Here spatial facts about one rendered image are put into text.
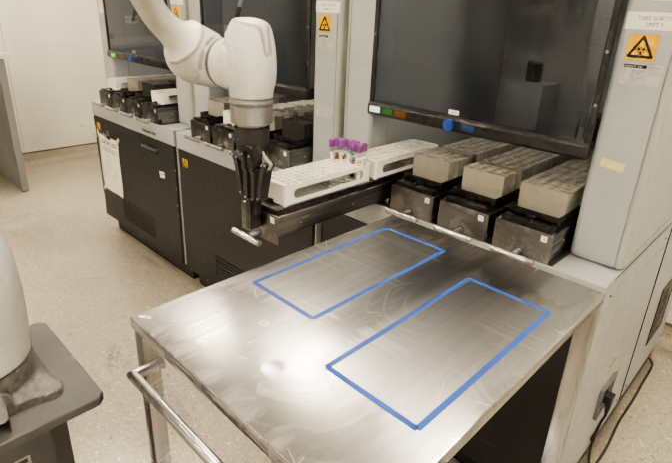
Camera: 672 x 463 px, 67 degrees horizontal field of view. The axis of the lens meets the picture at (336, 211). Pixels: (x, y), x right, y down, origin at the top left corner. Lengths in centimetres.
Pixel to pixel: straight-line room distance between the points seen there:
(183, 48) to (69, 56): 355
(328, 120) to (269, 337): 102
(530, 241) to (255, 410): 78
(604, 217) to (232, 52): 84
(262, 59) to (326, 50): 59
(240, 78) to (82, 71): 369
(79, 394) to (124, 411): 103
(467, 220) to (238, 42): 66
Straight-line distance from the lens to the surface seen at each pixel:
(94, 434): 186
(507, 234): 123
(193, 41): 113
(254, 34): 105
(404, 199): 136
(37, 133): 465
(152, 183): 255
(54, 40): 462
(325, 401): 63
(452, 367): 70
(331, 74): 161
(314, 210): 121
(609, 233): 124
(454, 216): 129
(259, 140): 109
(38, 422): 86
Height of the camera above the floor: 124
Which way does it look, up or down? 22 degrees down
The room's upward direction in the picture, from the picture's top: 2 degrees clockwise
